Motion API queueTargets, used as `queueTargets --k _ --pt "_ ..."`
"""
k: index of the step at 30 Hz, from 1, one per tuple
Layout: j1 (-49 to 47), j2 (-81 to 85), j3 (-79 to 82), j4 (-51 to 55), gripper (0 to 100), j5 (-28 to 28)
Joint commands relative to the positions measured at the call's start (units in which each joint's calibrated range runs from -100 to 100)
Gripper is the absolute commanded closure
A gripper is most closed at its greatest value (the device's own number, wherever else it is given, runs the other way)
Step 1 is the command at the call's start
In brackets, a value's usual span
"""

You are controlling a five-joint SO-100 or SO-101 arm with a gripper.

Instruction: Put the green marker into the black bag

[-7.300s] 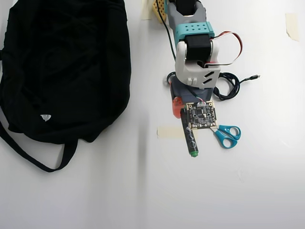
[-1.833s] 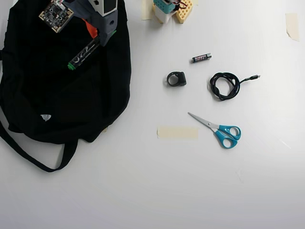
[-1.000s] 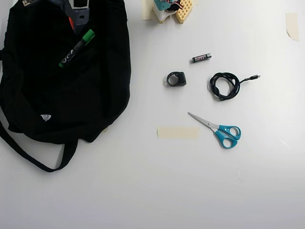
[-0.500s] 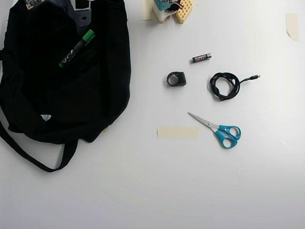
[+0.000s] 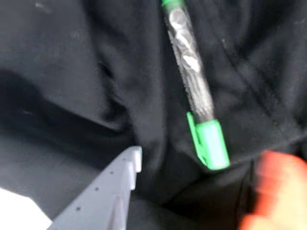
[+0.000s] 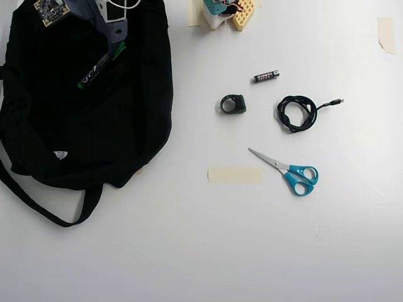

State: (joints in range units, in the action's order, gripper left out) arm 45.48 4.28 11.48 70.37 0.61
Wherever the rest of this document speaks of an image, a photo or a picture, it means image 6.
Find bare camera circuit board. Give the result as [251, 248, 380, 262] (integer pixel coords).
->
[33, 0, 72, 28]

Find white red servo wires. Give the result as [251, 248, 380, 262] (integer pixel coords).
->
[106, 0, 142, 9]

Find navy gripper body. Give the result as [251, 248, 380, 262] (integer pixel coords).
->
[64, 0, 129, 44]

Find green capped black marker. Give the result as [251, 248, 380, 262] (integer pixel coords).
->
[77, 40, 127, 89]

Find black fabric bag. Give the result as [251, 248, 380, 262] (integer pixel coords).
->
[0, 0, 174, 228]

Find black AA battery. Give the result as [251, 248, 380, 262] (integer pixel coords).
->
[253, 70, 280, 84]

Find torn beige masking tape strip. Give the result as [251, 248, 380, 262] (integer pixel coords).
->
[377, 16, 396, 56]

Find wide beige masking tape strip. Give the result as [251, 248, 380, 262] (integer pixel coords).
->
[207, 166, 264, 184]

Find coiled black USB cable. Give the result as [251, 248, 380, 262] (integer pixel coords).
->
[276, 95, 344, 133]

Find teal handled scissors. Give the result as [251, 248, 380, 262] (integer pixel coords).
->
[247, 147, 319, 197]

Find black plastic ring clamp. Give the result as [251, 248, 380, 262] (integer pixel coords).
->
[219, 93, 247, 116]

